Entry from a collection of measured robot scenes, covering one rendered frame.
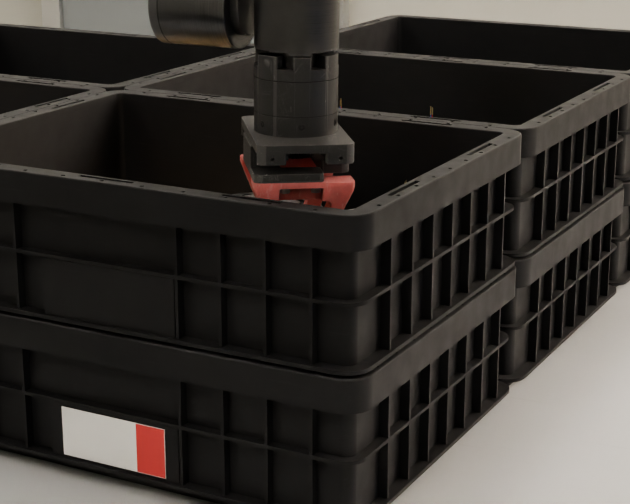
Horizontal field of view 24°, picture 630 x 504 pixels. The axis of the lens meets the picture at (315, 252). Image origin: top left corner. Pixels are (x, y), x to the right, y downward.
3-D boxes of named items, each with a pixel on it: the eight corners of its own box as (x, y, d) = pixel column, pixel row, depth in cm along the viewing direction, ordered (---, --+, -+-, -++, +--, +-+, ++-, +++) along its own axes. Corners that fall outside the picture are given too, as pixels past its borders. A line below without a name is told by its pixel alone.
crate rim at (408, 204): (527, 160, 116) (529, 130, 115) (361, 255, 91) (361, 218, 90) (116, 114, 134) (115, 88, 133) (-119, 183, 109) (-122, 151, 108)
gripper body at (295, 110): (257, 174, 95) (257, 60, 92) (240, 141, 104) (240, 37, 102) (355, 171, 96) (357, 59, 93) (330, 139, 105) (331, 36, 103)
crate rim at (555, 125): (634, 98, 141) (636, 74, 141) (527, 160, 116) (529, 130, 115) (276, 67, 159) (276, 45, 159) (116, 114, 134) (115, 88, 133)
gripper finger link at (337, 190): (253, 290, 97) (254, 153, 95) (242, 260, 104) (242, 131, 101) (354, 287, 98) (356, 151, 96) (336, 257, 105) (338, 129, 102)
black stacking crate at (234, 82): (626, 194, 144) (633, 80, 141) (521, 274, 119) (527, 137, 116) (277, 153, 162) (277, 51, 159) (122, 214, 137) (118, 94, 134)
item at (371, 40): (701, 138, 169) (708, 40, 166) (627, 194, 144) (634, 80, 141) (392, 108, 187) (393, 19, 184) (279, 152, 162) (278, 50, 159)
